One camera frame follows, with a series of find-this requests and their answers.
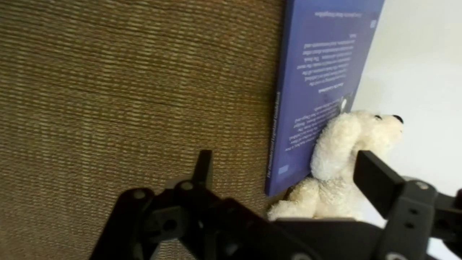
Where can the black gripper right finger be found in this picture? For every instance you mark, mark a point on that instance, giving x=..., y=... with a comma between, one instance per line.
x=409, y=217

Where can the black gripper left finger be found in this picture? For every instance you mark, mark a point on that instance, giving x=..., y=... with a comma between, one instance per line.
x=160, y=221

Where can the blue paperback book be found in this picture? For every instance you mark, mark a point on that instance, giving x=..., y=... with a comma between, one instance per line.
x=323, y=73

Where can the brown fabric sofa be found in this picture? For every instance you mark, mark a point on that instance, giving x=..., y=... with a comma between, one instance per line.
x=121, y=96

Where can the white plush polar bear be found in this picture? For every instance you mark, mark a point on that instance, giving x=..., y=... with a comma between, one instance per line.
x=337, y=145

